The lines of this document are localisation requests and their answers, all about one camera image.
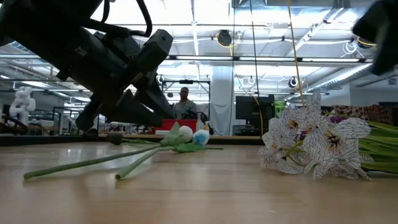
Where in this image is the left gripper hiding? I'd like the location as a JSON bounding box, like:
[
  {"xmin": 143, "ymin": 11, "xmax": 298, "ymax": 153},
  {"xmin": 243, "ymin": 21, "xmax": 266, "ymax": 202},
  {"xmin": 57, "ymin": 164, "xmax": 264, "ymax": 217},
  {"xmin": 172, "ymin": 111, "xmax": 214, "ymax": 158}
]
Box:
[{"xmin": 55, "ymin": 29, "xmax": 175, "ymax": 131}]

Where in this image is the large black monitor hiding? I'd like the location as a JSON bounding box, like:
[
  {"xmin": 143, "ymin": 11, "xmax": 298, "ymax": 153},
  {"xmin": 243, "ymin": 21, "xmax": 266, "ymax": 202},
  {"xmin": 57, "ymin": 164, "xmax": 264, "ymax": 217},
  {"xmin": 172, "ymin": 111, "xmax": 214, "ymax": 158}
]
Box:
[{"xmin": 235, "ymin": 95, "xmax": 275, "ymax": 121}]

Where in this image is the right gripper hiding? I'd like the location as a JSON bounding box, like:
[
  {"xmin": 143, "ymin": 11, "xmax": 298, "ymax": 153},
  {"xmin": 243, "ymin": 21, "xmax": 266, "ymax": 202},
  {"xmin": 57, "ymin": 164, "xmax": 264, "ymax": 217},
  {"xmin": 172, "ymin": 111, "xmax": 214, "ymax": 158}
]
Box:
[{"xmin": 352, "ymin": 0, "xmax": 398, "ymax": 76}]

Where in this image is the long ceiling light strip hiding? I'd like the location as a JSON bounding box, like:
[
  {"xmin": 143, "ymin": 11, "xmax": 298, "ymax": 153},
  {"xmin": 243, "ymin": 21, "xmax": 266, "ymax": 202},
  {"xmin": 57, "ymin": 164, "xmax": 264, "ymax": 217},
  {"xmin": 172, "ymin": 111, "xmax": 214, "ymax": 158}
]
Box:
[{"xmin": 0, "ymin": 53, "xmax": 374, "ymax": 63}]

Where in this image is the black hanging cable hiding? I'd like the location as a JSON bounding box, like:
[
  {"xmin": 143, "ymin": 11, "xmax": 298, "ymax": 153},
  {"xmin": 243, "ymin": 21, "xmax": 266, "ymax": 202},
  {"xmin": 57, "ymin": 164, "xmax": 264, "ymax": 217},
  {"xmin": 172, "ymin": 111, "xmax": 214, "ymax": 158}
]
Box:
[{"xmin": 249, "ymin": 0, "xmax": 261, "ymax": 138}]

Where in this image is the brown patterned cloth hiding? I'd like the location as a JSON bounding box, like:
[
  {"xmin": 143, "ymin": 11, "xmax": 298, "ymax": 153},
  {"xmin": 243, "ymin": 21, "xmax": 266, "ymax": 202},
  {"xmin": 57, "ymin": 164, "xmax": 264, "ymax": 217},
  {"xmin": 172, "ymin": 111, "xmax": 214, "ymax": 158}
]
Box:
[{"xmin": 331, "ymin": 105, "xmax": 395, "ymax": 126}]

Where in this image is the person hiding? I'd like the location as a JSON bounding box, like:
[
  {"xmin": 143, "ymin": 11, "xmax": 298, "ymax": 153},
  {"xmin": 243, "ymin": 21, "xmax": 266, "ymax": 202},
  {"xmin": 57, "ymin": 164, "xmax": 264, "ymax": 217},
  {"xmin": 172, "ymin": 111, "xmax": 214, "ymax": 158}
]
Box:
[{"xmin": 172, "ymin": 86, "xmax": 199, "ymax": 121}]

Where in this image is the yellow hanging cable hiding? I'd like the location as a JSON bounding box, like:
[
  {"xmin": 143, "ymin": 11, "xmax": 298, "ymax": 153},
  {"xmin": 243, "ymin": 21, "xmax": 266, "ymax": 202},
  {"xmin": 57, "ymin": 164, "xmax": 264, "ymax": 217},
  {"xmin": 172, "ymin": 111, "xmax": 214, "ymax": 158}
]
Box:
[{"xmin": 286, "ymin": 0, "xmax": 307, "ymax": 108}]

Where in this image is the green glass vase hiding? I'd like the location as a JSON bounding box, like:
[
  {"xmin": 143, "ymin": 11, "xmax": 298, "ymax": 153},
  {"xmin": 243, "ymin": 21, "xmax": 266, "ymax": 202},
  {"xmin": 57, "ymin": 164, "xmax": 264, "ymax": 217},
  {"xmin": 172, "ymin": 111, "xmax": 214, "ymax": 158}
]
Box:
[{"xmin": 272, "ymin": 99, "xmax": 287, "ymax": 118}]

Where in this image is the white blue-tipped artificial tulip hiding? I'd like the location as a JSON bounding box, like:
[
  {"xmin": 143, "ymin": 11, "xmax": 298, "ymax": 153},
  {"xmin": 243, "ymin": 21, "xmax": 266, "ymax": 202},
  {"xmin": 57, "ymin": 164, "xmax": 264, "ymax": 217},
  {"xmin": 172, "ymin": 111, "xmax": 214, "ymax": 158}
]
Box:
[{"xmin": 114, "ymin": 129, "xmax": 223, "ymax": 181}]

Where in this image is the purple artificial flower bunch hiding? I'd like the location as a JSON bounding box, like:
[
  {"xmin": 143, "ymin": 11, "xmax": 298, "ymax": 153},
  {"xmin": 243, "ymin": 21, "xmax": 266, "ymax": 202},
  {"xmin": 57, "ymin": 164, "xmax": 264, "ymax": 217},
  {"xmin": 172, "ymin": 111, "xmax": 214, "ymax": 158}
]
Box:
[{"xmin": 294, "ymin": 115, "xmax": 398, "ymax": 141}]

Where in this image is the white veined flower spray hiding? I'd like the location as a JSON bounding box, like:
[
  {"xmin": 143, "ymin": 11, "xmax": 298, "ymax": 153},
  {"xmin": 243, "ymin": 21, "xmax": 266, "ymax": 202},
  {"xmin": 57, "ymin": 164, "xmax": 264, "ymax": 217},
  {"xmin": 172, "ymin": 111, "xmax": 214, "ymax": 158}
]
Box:
[{"xmin": 258, "ymin": 91, "xmax": 398, "ymax": 182}]

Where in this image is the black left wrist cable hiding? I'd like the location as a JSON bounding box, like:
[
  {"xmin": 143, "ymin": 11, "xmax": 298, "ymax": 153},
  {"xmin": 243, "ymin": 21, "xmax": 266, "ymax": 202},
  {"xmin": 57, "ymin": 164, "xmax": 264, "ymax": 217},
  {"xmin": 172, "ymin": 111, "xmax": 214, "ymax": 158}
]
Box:
[{"xmin": 102, "ymin": 0, "xmax": 153, "ymax": 37}]

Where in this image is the black ceiling cable reel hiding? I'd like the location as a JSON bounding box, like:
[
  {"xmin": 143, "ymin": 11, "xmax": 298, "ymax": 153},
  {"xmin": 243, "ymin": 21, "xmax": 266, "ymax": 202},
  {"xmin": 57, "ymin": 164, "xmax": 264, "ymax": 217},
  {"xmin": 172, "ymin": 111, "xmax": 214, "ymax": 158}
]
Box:
[
  {"xmin": 216, "ymin": 29, "xmax": 233, "ymax": 48},
  {"xmin": 356, "ymin": 37, "xmax": 376, "ymax": 50}
]

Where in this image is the red plastic bin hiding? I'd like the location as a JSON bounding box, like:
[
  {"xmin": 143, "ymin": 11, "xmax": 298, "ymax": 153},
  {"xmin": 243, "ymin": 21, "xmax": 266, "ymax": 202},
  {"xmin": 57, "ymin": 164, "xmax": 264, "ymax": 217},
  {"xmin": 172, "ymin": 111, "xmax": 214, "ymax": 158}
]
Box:
[{"xmin": 154, "ymin": 119, "xmax": 199, "ymax": 132}]

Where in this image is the white draped cloth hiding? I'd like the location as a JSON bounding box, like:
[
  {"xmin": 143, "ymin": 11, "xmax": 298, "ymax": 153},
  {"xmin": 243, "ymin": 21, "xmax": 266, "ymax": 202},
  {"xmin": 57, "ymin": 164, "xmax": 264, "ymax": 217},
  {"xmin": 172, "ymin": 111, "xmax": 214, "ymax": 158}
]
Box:
[{"xmin": 210, "ymin": 65, "xmax": 234, "ymax": 136}]

